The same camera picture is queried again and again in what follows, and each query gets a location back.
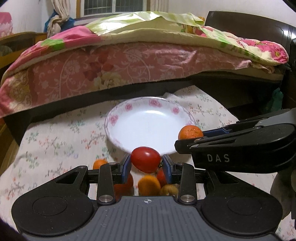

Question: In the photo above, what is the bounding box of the small orange mandarin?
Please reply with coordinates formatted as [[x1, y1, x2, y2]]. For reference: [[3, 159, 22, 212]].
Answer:
[[93, 159, 108, 170]]

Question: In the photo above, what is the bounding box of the dark bed frame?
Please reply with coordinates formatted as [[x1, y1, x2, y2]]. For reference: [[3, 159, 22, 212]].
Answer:
[[4, 72, 284, 144]]

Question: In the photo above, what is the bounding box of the wooden cabinet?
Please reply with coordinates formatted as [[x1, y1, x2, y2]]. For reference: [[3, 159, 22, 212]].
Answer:
[[1, 32, 47, 69]]

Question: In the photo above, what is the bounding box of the knotted curtain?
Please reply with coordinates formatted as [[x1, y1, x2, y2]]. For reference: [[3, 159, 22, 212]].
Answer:
[[44, 0, 75, 38]]

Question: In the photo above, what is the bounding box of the small red tomato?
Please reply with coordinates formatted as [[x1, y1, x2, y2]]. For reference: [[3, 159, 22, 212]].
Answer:
[[113, 174, 134, 201], [157, 168, 167, 187]]

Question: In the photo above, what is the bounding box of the large red tomato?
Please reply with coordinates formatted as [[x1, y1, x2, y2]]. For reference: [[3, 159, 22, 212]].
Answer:
[[130, 147, 161, 173]]

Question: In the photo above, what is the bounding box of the floral white tablecloth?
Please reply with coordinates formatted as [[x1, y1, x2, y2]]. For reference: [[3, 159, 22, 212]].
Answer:
[[0, 85, 296, 241]]

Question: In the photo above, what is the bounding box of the window with grille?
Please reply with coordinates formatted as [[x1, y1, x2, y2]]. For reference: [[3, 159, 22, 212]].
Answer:
[[76, 0, 167, 19]]

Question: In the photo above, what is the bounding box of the dark wooden headboard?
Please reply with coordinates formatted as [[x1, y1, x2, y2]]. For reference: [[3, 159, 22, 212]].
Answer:
[[205, 11, 295, 51]]

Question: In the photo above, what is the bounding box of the pink cloth covered box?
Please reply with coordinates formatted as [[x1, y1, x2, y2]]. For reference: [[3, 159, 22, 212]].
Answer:
[[0, 12, 13, 38]]

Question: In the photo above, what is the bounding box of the brown longan fruit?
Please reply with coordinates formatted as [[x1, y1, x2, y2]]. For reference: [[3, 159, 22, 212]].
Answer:
[[159, 184, 180, 197]]

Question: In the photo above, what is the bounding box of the white floral plate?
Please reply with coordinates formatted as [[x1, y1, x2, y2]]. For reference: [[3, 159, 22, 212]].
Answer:
[[104, 96, 195, 155]]

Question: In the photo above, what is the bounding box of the pink floral quilt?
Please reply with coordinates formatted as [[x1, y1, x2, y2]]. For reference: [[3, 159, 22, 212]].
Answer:
[[1, 11, 288, 117]]

